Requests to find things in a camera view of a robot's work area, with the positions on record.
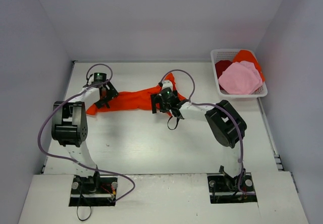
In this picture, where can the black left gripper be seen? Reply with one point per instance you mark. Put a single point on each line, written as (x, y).
(107, 96)

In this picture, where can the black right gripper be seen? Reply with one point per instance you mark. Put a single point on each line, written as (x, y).
(156, 102)

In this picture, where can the orange t shirt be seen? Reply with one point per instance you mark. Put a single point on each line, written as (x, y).
(136, 100)
(246, 55)

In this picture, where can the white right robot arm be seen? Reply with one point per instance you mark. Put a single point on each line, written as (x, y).
(226, 124)

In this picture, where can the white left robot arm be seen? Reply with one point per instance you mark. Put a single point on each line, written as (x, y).
(69, 127)

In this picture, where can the dark red t shirt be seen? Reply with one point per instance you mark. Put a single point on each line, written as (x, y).
(221, 66)

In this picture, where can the white plastic basket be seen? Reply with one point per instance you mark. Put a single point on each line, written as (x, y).
(229, 54)

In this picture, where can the pink t shirt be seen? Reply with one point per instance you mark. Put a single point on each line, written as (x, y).
(240, 78)

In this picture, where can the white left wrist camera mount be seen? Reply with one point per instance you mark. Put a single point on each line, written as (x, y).
(89, 81)

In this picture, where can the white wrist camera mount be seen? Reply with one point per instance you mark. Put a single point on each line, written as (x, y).
(166, 84)
(89, 81)

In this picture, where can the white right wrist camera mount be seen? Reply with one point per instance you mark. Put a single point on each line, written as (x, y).
(166, 84)

